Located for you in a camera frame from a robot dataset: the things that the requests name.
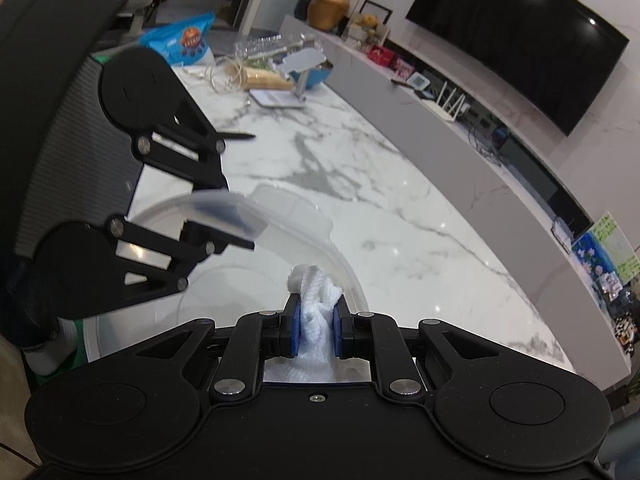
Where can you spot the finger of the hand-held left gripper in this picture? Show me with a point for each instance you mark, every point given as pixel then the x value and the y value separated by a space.
pixel 207 175
pixel 220 242

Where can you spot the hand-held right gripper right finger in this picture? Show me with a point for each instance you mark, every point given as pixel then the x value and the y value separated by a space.
pixel 337 332

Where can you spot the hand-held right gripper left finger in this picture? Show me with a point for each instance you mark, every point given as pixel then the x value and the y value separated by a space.
pixel 296 330

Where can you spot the white cloth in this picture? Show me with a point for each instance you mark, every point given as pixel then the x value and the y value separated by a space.
pixel 315 330

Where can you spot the clear plastic bowl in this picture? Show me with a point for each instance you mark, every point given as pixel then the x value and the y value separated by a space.
pixel 320 250

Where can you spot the blue bowl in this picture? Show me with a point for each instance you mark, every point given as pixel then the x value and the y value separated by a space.
pixel 320 76

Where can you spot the black pen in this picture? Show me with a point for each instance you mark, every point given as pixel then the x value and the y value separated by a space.
pixel 240 135

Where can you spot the light wooden block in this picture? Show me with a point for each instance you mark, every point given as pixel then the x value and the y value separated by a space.
pixel 265 80

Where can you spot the blue snack bag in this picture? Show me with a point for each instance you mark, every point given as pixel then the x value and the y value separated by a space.
pixel 175 40

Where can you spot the clear plastic container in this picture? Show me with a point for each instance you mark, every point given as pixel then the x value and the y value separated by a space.
pixel 260 46

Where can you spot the white phone stand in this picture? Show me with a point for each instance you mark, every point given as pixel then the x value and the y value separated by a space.
pixel 300 67

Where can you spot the gold vase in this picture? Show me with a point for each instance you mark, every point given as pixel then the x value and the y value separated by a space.
pixel 327 10

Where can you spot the red box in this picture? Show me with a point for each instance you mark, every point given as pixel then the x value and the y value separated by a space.
pixel 381 55

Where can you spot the stuffed toy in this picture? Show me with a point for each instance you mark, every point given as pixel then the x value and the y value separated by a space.
pixel 362 27

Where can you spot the black remote control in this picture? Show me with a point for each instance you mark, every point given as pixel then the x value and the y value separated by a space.
pixel 402 84

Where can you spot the pink box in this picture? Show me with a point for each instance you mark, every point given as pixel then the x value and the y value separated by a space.
pixel 402 66

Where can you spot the white desk clock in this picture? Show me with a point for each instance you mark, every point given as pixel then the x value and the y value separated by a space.
pixel 417 81

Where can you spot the white router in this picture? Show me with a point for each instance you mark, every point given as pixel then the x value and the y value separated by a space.
pixel 442 109

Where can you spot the grey notebook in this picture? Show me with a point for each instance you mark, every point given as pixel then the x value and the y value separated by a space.
pixel 562 235

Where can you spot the small floral photo card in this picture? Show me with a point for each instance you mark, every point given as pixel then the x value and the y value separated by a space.
pixel 606 285

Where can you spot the lotus pond painting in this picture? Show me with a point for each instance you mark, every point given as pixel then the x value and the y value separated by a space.
pixel 607 250

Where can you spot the black and white toy figures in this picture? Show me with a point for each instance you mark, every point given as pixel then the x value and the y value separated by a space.
pixel 625 332

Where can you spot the person's leg in jeans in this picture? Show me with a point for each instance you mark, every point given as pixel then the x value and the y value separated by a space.
pixel 620 450

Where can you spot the black television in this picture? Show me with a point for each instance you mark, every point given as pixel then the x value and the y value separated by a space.
pixel 500 25

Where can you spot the black picture frame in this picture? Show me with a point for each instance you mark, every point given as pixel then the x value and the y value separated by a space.
pixel 377 10

